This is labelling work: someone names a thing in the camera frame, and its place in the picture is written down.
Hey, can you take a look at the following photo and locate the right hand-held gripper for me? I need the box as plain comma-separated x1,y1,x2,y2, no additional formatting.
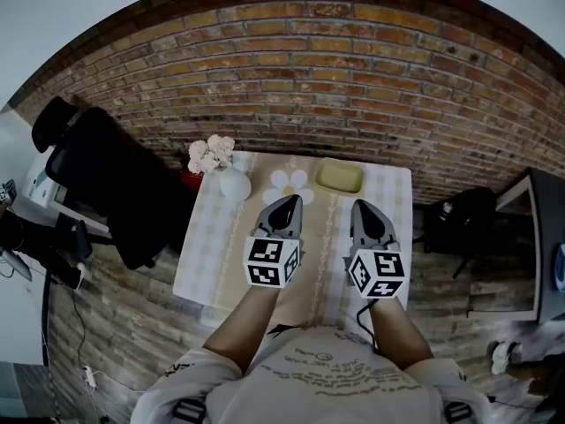
346,199,406,300

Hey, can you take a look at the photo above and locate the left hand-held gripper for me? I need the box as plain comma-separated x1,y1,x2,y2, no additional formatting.
243,194,306,290

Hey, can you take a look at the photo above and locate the person's left forearm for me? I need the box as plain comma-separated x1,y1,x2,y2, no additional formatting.
202,280,283,375

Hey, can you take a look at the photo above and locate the person's right forearm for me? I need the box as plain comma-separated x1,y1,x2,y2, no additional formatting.
368,297,436,373

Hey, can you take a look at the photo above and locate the blue ceramic bowl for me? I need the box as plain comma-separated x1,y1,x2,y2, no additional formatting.
554,243,565,293

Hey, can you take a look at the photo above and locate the beige checked tablecloth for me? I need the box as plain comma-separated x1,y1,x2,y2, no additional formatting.
171,149,415,342

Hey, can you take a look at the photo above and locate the white round vase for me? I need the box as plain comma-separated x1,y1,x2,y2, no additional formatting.
219,168,252,201

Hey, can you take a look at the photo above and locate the black backpack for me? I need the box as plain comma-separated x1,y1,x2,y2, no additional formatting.
423,186,502,280

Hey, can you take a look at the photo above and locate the pale pink flower bouquet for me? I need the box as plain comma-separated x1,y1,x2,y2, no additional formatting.
187,133,237,176

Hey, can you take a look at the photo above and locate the red box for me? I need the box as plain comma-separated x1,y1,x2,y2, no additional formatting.
180,169,205,192

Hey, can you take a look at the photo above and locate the person's white printed shirt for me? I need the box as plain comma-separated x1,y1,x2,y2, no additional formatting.
130,322,493,424

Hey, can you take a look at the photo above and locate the black office chair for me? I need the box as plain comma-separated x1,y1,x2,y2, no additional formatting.
31,95,183,271

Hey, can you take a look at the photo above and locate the white sneaker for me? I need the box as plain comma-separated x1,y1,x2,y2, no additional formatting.
487,339,525,375

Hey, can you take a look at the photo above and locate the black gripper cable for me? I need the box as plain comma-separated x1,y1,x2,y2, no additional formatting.
355,298,380,355

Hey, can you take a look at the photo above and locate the dark desk with white frame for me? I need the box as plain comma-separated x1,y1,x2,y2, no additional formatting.
467,165,565,326

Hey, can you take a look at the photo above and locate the black backpack strap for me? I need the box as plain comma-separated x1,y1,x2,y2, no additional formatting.
170,397,208,424
443,399,471,424

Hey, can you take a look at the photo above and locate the black floor cable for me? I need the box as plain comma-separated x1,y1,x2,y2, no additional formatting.
39,271,57,414

